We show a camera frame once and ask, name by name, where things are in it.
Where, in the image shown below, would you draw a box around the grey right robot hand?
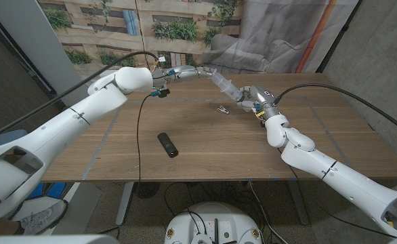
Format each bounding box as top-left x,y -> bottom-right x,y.
237,85 -> 280,118

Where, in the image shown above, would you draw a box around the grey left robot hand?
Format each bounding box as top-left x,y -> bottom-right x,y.
160,65 -> 217,84

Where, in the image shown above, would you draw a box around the clear plastic syringe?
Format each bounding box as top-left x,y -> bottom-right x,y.
210,71 -> 245,102

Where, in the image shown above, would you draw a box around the white left shoulder cover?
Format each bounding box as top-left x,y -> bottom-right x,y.
0,233 -> 120,244

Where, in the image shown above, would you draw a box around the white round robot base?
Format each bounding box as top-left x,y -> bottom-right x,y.
164,202 -> 264,244

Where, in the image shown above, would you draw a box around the black TV remote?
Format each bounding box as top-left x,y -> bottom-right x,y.
156,132 -> 180,159

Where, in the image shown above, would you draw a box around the printed backdrop sheet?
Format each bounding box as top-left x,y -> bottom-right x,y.
37,0 -> 360,92

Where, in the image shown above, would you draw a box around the grey table leg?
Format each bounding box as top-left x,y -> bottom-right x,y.
286,179 -> 310,226

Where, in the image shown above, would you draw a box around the grey tape strip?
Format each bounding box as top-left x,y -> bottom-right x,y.
81,108 -> 122,180

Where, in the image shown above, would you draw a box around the black round floor stand base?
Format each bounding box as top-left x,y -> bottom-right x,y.
133,182 -> 161,199

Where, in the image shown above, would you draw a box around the white table leg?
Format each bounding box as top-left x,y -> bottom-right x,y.
115,182 -> 135,226

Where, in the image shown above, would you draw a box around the blue floor pad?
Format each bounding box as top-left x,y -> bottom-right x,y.
45,182 -> 67,200
27,182 -> 45,200

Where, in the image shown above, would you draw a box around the blue grey upholstered chair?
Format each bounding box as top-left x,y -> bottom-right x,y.
0,129 -> 28,153

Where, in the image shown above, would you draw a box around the grey sneaker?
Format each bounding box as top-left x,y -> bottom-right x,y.
17,199 -> 68,235

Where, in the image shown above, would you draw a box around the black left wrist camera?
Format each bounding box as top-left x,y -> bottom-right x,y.
150,88 -> 171,99

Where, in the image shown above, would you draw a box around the thin black left wrist cable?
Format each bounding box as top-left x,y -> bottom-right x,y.
135,93 -> 156,183

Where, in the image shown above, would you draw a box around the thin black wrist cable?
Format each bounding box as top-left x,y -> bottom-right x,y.
135,93 -> 156,183
278,147 -> 397,240

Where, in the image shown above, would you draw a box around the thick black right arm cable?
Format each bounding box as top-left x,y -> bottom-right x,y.
273,83 -> 397,142

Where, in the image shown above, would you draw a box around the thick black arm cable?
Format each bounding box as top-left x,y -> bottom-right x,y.
0,51 -> 161,145
273,83 -> 397,142

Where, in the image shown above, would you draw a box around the black backdrop frame pole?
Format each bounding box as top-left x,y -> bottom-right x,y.
316,0 -> 361,74

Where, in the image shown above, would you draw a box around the white floor cable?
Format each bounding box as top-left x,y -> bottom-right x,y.
248,181 -> 289,244

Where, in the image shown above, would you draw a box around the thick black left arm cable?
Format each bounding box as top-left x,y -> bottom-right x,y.
0,51 -> 161,145

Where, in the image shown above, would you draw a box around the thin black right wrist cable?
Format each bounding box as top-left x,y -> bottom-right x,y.
278,147 -> 397,240

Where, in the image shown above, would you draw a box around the white wall pillar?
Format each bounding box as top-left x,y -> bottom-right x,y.
0,0 -> 93,106

